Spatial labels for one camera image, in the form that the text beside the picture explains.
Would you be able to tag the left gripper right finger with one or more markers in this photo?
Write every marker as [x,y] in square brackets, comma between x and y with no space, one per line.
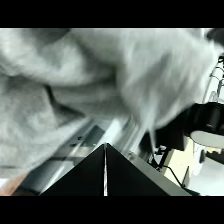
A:
[133,180]

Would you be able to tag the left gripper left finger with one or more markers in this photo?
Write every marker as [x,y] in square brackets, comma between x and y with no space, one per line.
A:
[83,178]

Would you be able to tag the grey garment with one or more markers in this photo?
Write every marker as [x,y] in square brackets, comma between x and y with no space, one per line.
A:
[83,76]

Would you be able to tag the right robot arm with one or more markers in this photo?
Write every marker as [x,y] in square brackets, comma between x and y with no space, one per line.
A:
[200,123]

